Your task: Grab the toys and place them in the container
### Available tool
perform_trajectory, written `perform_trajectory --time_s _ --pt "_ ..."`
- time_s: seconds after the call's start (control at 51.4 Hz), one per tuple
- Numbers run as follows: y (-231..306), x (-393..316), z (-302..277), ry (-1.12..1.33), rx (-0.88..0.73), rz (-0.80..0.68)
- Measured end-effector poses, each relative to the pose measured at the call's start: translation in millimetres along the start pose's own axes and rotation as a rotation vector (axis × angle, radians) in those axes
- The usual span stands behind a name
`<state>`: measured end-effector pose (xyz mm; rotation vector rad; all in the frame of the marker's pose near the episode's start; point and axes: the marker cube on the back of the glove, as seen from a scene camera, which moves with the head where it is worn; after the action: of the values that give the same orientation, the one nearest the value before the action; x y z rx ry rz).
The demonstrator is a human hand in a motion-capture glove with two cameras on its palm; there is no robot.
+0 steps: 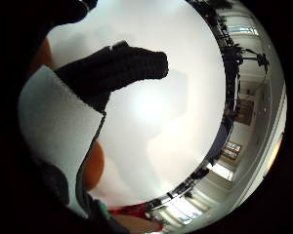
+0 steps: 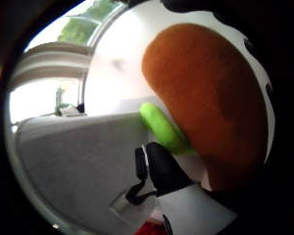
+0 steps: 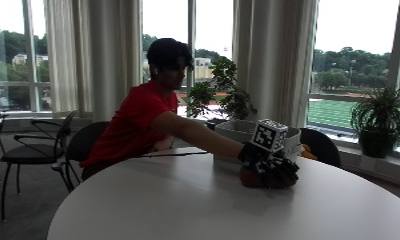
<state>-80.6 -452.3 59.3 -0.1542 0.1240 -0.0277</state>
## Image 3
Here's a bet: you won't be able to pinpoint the brown round object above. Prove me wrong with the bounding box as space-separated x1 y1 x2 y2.
238 165 298 190

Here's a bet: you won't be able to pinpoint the orange soft toy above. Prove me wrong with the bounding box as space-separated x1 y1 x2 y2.
297 143 319 161

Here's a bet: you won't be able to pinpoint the white cube with black markers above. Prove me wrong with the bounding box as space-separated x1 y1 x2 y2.
250 118 289 154

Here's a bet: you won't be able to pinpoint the black round-backed chair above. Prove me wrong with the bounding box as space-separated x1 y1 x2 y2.
298 127 342 169
49 120 110 194

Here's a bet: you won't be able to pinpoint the white storage bin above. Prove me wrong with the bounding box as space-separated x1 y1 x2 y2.
213 119 302 165

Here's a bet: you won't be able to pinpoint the leafy green potted plant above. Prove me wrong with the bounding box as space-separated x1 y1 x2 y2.
184 56 258 131

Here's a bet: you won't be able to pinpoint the spiky green potted plant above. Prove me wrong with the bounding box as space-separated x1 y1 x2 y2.
349 86 400 159

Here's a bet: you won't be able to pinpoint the cream curtain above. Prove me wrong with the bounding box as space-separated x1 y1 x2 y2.
230 0 321 130
43 0 145 122

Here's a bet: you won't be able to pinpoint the the person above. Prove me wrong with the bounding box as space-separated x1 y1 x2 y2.
78 37 197 181

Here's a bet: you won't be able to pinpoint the black chair with armrests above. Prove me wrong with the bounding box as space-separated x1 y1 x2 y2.
0 109 80 221

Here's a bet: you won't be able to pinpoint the thin black cable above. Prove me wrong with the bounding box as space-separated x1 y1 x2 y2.
138 151 209 159

